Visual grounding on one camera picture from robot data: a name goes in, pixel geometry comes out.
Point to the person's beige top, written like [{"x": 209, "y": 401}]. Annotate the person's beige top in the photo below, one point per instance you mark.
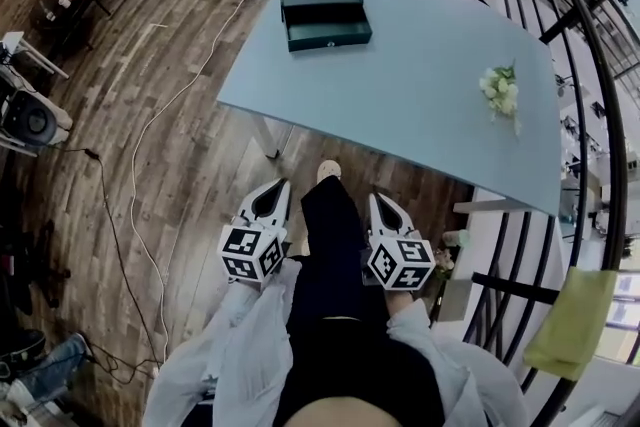
[{"x": 350, "y": 415}]

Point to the black metal railing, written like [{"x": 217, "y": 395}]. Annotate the black metal railing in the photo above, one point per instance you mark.
[{"x": 617, "y": 155}]

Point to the small white flower bunch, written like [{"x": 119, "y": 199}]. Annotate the small white flower bunch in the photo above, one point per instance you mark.
[{"x": 444, "y": 262}]

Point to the blue denim cloth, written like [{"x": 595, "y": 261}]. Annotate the blue denim cloth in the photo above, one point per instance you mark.
[{"x": 55, "y": 365}]

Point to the person's left forearm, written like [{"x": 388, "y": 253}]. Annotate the person's left forearm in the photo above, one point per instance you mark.
[{"x": 245, "y": 345}]

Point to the white flower bouquet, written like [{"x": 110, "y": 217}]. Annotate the white flower bouquet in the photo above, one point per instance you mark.
[{"x": 500, "y": 92}]

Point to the person's right forearm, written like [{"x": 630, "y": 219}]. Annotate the person's right forearm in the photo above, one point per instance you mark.
[{"x": 425, "y": 355}]

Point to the small white table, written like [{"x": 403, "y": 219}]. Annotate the small white table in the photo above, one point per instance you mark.
[{"x": 20, "y": 40}]

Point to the mint green cup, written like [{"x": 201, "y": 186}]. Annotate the mint green cup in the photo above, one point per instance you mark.
[{"x": 457, "y": 238}]

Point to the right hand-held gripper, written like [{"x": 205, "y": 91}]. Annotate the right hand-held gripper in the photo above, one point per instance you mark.
[{"x": 400, "y": 262}]

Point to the person's right beige shoe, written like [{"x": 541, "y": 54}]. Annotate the person's right beige shoe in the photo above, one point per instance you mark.
[{"x": 330, "y": 171}]

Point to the person's black trousers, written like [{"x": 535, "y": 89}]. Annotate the person's black trousers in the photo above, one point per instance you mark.
[{"x": 340, "y": 340}]

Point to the black office chair base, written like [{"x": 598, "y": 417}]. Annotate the black office chair base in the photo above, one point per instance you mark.
[{"x": 45, "y": 265}]

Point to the white table leg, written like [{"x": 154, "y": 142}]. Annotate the white table leg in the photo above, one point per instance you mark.
[
  {"x": 480, "y": 206},
  {"x": 267, "y": 140}
]

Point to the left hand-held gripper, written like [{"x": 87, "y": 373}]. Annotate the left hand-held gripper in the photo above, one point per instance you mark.
[{"x": 247, "y": 255}]

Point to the grey domed machine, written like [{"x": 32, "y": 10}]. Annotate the grey domed machine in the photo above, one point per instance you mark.
[{"x": 35, "y": 120}]

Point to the green cloth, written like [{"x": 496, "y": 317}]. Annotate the green cloth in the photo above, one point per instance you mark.
[{"x": 570, "y": 325}]

